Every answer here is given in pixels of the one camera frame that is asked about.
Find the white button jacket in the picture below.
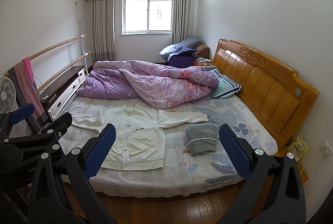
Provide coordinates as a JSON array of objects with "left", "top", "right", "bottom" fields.
[{"left": 72, "top": 104, "right": 208, "bottom": 171}]

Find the white electric fan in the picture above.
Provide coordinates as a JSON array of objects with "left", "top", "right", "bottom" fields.
[{"left": 0, "top": 77, "right": 16, "bottom": 113}]

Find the dark wood white cabinet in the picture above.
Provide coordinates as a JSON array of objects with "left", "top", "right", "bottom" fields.
[{"left": 40, "top": 65, "right": 86, "bottom": 121}]

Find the pink towel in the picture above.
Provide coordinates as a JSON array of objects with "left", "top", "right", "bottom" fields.
[{"left": 14, "top": 57, "right": 44, "bottom": 120}]

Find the yellow snack bag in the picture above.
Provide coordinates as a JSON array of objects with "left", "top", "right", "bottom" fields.
[{"left": 287, "top": 135, "right": 309, "bottom": 163}]

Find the folded grey hoodie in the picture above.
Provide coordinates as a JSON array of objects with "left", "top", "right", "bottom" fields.
[{"left": 184, "top": 123, "right": 219, "bottom": 156}]

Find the floral bed sheet mattress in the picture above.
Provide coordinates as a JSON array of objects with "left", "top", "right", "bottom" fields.
[{"left": 55, "top": 94, "right": 279, "bottom": 198}]

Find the wooden headboard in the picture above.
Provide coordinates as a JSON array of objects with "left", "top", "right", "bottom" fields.
[{"left": 212, "top": 39, "right": 319, "bottom": 149}]

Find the purple floral quilt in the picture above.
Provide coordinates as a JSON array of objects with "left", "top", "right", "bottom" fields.
[{"left": 76, "top": 60, "right": 220, "bottom": 109}]

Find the light blue pillow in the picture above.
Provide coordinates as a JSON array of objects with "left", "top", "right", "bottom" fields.
[{"left": 203, "top": 66, "right": 242, "bottom": 99}]

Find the dark blue pillow pile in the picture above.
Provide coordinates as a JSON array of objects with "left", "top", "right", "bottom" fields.
[{"left": 159, "top": 36, "right": 201, "bottom": 68}]

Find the left grey curtain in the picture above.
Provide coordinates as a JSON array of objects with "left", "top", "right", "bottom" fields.
[{"left": 87, "top": 0, "right": 116, "bottom": 63}]

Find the grey curtain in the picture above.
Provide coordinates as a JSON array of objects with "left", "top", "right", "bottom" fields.
[
  {"left": 171, "top": 0, "right": 195, "bottom": 44},
  {"left": 87, "top": 0, "right": 116, "bottom": 63}
]

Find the wooden nightstand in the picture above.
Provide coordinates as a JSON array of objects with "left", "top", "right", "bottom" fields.
[{"left": 193, "top": 44, "right": 212, "bottom": 66}]

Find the white window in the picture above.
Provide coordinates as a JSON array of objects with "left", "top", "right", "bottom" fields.
[{"left": 122, "top": 0, "right": 173, "bottom": 35}]

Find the right grey curtain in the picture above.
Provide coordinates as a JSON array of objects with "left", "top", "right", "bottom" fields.
[{"left": 171, "top": 0, "right": 195, "bottom": 44}]

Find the lower wooden rail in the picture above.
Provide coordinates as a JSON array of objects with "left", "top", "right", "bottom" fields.
[{"left": 35, "top": 51, "right": 91, "bottom": 94}]

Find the wooden rail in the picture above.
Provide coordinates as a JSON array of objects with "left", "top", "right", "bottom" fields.
[
  {"left": 3, "top": 34, "right": 88, "bottom": 78},
  {"left": 35, "top": 51, "right": 91, "bottom": 94}
]

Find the upper wooden rail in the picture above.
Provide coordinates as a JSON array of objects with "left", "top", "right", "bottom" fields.
[{"left": 3, "top": 34, "right": 88, "bottom": 78}]

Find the white wall socket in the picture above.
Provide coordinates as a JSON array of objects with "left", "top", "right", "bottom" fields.
[{"left": 319, "top": 140, "right": 332, "bottom": 158}]

